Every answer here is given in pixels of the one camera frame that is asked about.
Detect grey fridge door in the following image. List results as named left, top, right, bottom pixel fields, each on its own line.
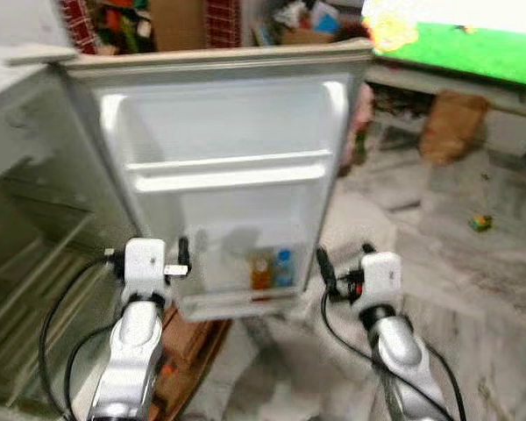
left=60, top=39, right=375, bottom=322

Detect blue drink bottle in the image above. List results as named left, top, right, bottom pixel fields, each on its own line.
left=274, top=249, right=296, bottom=289

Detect child in pink clothes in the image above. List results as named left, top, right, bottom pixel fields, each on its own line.
left=337, top=21, right=376, bottom=178

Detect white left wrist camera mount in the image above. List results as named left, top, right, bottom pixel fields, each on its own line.
left=122, top=237, right=168, bottom=300

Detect red plastic basket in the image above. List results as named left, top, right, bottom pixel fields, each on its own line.
left=59, top=0, right=98, bottom=55
left=205, top=0, right=243, bottom=50

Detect white television cabinet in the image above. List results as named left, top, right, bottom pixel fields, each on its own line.
left=366, top=65, right=526, bottom=161

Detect brown cardboard box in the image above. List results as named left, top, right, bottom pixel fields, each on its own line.
left=149, top=0, right=208, bottom=52

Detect orange drink bottle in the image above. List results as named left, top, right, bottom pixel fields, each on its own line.
left=249, top=253, right=274, bottom=294

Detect television screen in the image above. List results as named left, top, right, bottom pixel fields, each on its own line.
left=360, top=0, right=526, bottom=89

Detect brown paper bag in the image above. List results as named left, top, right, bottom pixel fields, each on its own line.
left=418, top=89, right=491, bottom=168

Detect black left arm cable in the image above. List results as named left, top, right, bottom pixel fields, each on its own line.
left=38, top=253, right=125, bottom=415

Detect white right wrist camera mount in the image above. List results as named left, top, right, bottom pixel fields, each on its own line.
left=357, top=251, right=405, bottom=309

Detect brown wooden crate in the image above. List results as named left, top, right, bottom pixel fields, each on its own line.
left=147, top=301, right=235, bottom=421

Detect small green yellow toy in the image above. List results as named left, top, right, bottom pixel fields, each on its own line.
left=469, top=213, right=494, bottom=234

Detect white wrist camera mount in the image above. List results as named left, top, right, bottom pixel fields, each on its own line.
left=357, top=251, right=405, bottom=309
left=122, top=237, right=168, bottom=300

